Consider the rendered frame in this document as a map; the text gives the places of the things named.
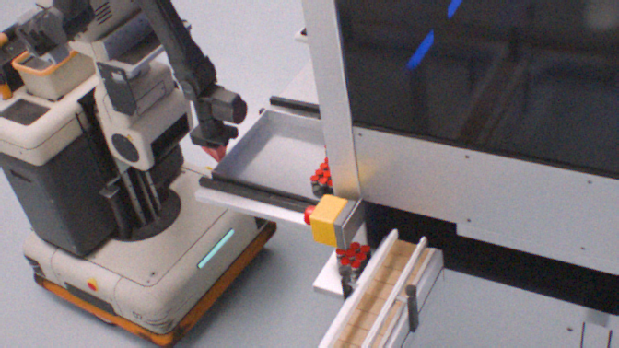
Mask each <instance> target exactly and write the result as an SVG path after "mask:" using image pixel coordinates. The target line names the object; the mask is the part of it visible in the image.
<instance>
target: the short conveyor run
mask: <svg viewBox="0 0 619 348"><path fill-rule="evenodd" d="M397 237H398V231H397V229H396V228H394V229H393V230H392V231H391V234H390V235H389V236H388V237H387V236H385V238H384V239H383V240H382V242H381V243H380V244H379V246H378V247H377V249H376V251H375V252H374V254H373V256H372V257H371V259H370V261H369V262H368V265H367V266H366V268H365V270H364V271H363V272H362V274H361V275H360V277H359V278H358V280H357V282H354V281H351V276H350V269H349V267H348V266H347V265H342V266H340V267H339V274H340V275H341V276H343V278H342V279H341V284H342V290H343V295H344V301H345V303H344V305H343V306H342V308H341V310H340V311H339V313H338V315H337V316H336V318H335V320H334V321H333V324H332V325H331V327H330V329H328V331H327V333H325V335H324V337H323V339H322V340H321V343H320V344H319V346H318V348H409V347H410V345H411V343H412V341H413V339H414V337H415V335H416V334H417V332H418V331H419V330H420V328H421V325H422V323H423V321H424V319H425V317H426V314H427V312H428V310H429V309H430V307H431V305H432V303H433V301H434V299H435V297H436V295H437V293H438V290H439V288H440V287H441V285H442V283H443V282H444V281H445V280H444V262H443V252H442V250H440V249H433V248H432V249H430V248H426V247H427V245H428V238H425V237H422V238H421V240H420V242H419V244H418V245H415V244H412V243H408V242H404V241H400V240H398V239H397ZM352 286H353V287H354V288H352Z"/></svg>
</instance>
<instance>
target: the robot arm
mask: <svg viewBox="0 0 619 348"><path fill-rule="evenodd" d="M90 1H91V0H53V3H52V6H50V7H48V8H44V9H43V10H42V11H41V12H39V13H38V14H37V15H36V16H34V17H32V18H31V19H29V20H28V21H26V22H25V23H23V24H22V25H20V26H18V28H17V29H16V31H15V32H16V34H17V35H18V37H19V38H20V39H21V40H22V41H23V42H24V44H25V45H26V47H27V48H28V49H30V51H31V52H32V53H33V54H34V55H35V56H36V57H37V58H41V57H42V56H44V55H45V54H47V53H48V52H50V51H51V50H53V49H54V48H55V47H57V46H58V45H66V44H67V43H69V42H70V41H71V42H73V43H74V42H75V39H74V37H75V36H76V34H78V33H79V32H82V33H83V34H84V33H85V32H86V31H87V30H88V28H87V26H88V25H89V24H90V23H91V22H92V21H93V20H94V19H95V12H94V9H93V7H92V6H91V4H90ZM136 1H137V3H138V5H139V6H140V7H142V9H143V11H144V13H145V14H146V17H147V19H148V20H149V22H150V24H151V26H152V27H153V29H154V31H155V33H156V34H157V36H158V39H159V40H160V42H161V44H162V46H163V48H164V50H165V53H166V55H167V57H168V61H169V65H170V66H171V68H172V70H173V72H172V74H173V76H174V78H175V79H177V81H178V83H179V85H180V86H181V88H182V91H183V94H184V97H185V99H187V100H189V101H192V102H193V106H194V110H195V113H196V117H197V121H198V125H197V126H196V127H195V128H194V129H193V130H192V131H191V132H190V133H189V135H190V139H191V140H192V144H193V145H199V146H200V147H201V148H202V149H203V150H204V151H205V152H206V153H207V154H208V155H209V156H211V157H212V158H213V159H214V160H215V161H216V162H218V161H219V160H220V159H221V158H223V157H224V156H225V155H226V152H227V148H228V144H229V141H230V139H233V140H236V139H237V138H238V137H239V129H238V127H235V126H231V125H226V124H224V121H226V122H229V123H232V124H236V125H241V124H242V123H243V121H244V120H245V118H246V116H247V112H248V105H247V102H246V101H245V100H243V99H242V97H241V95H240V94H239V93H237V92H234V91H230V90H227V89H225V87H223V86H220V85H216V83H217V79H216V69H215V66H214V64H213V63H212V62H211V60H210V58H209V57H208V55H204V53H203V51H202V50H201V48H200V46H198V45H197V44H196V42H195V41H194V40H193V38H192V37H191V35H190V33H189V32H188V30H187V29H186V28H185V25H184V23H183V21H182V19H181V18H180V17H179V15H178V13H177V11H176V9H175V7H174V6H173V4H172V3H171V1H170V0H136Z"/></svg>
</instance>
